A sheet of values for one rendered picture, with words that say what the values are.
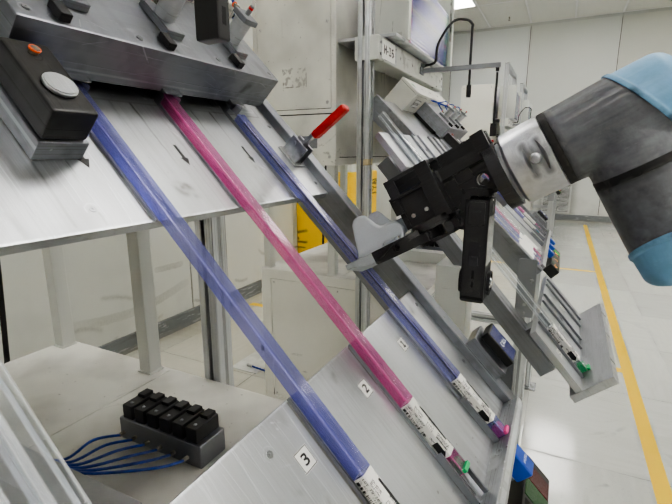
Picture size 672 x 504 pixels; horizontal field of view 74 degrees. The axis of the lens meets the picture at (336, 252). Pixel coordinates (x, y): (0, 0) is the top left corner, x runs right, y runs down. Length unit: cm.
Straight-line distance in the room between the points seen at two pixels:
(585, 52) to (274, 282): 700
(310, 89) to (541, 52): 677
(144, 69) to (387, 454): 43
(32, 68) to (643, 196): 49
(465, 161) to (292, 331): 133
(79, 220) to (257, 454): 21
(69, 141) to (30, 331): 199
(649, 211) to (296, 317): 138
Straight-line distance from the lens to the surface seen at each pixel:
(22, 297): 231
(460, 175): 49
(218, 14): 37
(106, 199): 39
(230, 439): 75
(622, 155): 46
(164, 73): 53
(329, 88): 153
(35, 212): 36
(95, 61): 48
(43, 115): 38
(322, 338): 166
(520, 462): 59
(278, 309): 173
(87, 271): 245
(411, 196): 49
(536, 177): 46
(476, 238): 48
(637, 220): 47
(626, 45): 815
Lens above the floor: 104
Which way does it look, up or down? 12 degrees down
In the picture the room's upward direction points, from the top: straight up
